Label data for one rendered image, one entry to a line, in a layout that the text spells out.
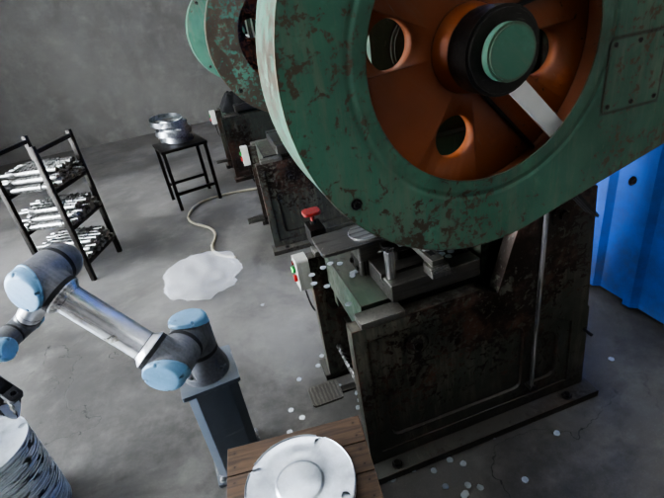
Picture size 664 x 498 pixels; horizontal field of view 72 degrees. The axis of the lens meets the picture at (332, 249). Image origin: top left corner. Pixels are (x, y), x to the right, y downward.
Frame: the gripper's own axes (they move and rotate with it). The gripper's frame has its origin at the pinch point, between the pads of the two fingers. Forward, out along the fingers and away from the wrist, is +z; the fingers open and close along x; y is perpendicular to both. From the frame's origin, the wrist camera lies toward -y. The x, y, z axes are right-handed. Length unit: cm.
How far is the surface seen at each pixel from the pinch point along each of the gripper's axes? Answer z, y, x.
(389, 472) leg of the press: 33, -120, -38
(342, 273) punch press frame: -28, -100, -65
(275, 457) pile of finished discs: -2, -98, -11
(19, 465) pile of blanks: 5.6, -13.7, 11.6
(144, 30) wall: -108, 380, -521
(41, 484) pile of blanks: 18.8, -12.5, 9.6
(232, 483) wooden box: 1, -88, -2
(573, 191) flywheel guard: -63, -166, -58
